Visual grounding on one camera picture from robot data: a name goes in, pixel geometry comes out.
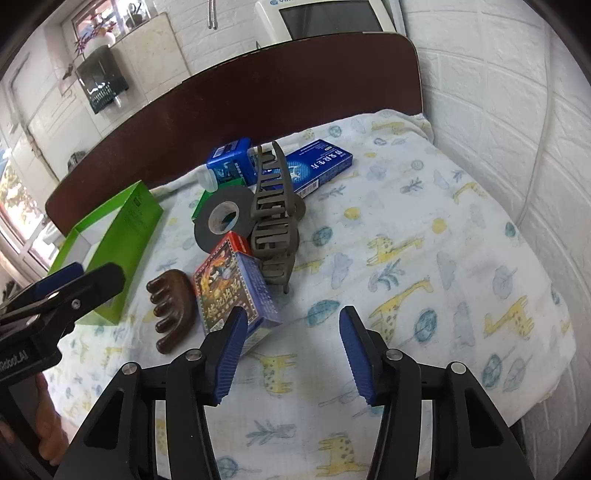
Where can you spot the small blue box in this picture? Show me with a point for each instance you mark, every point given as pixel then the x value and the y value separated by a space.
pixel 231 161

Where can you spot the dark wall-mounted box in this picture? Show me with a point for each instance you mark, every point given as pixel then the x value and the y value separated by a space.
pixel 99 78

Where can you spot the green cardboard box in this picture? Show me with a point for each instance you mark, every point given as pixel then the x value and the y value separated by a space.
pixel 124 230

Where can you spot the dark brown wooden headboard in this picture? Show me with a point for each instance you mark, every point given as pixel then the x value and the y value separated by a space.
pixel 231 101

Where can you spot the brown wooden massage comb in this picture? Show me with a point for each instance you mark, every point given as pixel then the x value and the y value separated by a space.
pixel 173 295

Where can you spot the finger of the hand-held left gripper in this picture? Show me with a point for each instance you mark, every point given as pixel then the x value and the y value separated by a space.
pixel 57 279
pixel 92 288

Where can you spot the grey hair claw clip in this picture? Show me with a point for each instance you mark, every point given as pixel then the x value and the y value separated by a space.
pixel 272 230

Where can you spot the long blue medicine box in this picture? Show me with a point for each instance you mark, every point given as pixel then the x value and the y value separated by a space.
pixel 318 161

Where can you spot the small white bottle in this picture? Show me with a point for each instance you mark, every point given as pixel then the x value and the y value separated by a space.
pixel 207 179

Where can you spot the small window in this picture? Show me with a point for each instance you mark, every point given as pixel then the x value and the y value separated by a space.
pixel 134 16

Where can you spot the giraffe printed blanket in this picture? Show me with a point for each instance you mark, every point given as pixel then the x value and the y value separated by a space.
pixel 415 230

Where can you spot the large window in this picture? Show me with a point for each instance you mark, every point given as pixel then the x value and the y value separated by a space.
pixel 18 207

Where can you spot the small green box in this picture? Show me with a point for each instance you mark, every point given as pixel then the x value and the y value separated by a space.
pixel 199 207

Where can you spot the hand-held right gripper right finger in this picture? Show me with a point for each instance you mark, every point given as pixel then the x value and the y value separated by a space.
pixel 356 357

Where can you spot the grey tape roll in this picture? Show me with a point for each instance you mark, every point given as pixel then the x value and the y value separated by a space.
pixel 201 229

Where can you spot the white vase with flowers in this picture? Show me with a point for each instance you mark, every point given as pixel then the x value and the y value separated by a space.
pixel 99 39

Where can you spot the person's left hand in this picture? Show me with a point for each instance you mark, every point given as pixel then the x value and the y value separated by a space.
pixel 50 424

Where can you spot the beige stone panel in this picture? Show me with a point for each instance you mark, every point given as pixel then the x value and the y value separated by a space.
pixel 152 60

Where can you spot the colourful playing card box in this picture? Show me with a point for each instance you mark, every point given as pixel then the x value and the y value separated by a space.
pixel 231 281

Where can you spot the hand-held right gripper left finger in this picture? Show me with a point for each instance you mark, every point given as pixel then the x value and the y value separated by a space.
pixel 228 357

